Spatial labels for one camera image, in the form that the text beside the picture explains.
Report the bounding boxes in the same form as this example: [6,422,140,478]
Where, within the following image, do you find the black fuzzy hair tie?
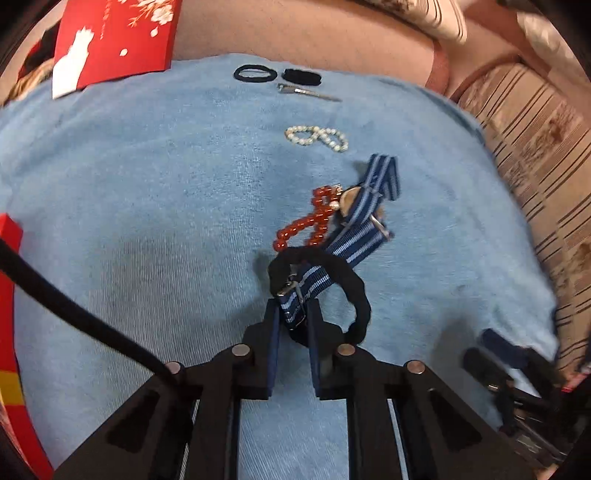
[268,246,372,346]

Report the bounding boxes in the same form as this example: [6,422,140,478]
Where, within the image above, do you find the pile of dark clothes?
[0,21,62,108]

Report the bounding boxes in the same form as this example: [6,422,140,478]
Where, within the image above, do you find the red gift box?
[0,213,55,480]

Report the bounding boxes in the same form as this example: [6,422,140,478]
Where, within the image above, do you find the striped floral armchair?
[450,53,591,384]

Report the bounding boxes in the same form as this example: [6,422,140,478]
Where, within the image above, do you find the blue striped strap watch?
[277,154,399,330]

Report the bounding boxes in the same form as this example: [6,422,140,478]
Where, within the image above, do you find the thick black hair band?
[281,68,322,88]

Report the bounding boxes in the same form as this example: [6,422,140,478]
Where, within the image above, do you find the black cable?
[0,239,185,385]

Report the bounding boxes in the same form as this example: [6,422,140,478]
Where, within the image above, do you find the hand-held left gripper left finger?
[53,298,282,480]

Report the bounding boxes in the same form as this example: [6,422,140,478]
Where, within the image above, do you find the silver hair clip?
[276,82,343,103]

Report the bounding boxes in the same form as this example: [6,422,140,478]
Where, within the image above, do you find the pink sofa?
[168,0,451,90]

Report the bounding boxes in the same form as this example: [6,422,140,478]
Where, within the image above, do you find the pale green pearl bracelet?
[285,126,350,153]

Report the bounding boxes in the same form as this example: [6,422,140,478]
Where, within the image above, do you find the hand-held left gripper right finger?
[307,300,536,480]

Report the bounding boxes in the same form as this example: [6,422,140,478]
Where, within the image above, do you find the blue towel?
[0,53,561,480]

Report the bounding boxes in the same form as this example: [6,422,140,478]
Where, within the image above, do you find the thin black hair tie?
[233,65,278,85]

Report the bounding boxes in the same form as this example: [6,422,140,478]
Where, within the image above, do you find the red blossom print box lid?
[52,0,184,100]

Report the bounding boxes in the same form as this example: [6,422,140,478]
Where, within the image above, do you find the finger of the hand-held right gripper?
[480,328,557,393]
[463,347,520,437]

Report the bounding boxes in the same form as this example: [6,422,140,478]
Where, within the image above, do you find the striped floral cushion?
[360,0,469,45]

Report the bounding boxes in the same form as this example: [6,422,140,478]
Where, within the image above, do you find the red bead bracelet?
[272,185,343,253]

